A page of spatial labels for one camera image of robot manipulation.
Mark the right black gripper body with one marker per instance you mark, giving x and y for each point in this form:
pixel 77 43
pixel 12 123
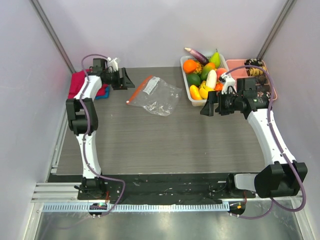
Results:
pixel 220 104

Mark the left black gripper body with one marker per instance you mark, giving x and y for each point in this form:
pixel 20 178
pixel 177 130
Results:
pixel 114 79

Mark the yellow toy banana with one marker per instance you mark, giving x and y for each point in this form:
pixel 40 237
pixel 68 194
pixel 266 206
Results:
pixel 204 90

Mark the clear orange zip top bag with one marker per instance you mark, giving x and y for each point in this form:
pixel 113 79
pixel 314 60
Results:
pixel 156 96

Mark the white toy radish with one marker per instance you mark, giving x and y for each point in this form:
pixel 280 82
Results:
pixel 211 80

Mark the pink toy peach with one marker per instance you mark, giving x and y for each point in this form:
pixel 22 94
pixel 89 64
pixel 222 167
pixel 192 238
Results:
pixel 220 71

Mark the orange toy orange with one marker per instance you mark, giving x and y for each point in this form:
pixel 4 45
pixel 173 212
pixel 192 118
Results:
pixel 189 66

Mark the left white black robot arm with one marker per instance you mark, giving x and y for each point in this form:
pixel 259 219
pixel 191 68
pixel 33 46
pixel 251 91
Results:
pixel 83 119

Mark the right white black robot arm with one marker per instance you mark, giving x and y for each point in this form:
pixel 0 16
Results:
pixel 282 173

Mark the blue folded cloth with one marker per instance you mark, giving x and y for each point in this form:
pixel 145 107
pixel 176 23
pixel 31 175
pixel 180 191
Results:
pixel 103 92

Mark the orange toy pumpkin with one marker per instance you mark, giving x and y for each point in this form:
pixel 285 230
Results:
pixel 218 87

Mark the yellow toy pepper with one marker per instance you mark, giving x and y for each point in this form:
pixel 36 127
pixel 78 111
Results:
pixel 195 93

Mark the white plastic fruit basket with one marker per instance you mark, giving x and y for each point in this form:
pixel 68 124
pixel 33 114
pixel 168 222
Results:
pixel 201 102

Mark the magenta folded cloth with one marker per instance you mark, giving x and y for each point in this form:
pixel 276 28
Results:
pixel 77 81

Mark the red green toy mango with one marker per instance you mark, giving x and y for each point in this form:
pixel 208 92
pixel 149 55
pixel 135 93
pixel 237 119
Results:
pixel 206 69

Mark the orange toy pineapple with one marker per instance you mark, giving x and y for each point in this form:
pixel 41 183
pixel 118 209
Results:
pixel 199 68

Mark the green toy pear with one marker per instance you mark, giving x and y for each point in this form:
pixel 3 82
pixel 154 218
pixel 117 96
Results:
pixel 215 59

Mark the purple toy eggplant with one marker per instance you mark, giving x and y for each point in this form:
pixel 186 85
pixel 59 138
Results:
pixel 197 55

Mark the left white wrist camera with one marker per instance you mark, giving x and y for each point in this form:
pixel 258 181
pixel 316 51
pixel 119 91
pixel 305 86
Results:
pixel 113 64

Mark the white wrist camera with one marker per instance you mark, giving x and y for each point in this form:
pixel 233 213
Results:
pixel 228 82
pixel 113 64

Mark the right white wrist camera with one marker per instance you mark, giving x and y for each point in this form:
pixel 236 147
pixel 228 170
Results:
pixel 228 82

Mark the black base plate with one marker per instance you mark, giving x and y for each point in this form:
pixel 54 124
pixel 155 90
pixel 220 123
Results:
pixel 158 189

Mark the white slotted cable duct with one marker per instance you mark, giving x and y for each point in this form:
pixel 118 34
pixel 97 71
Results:
pixel 93 207

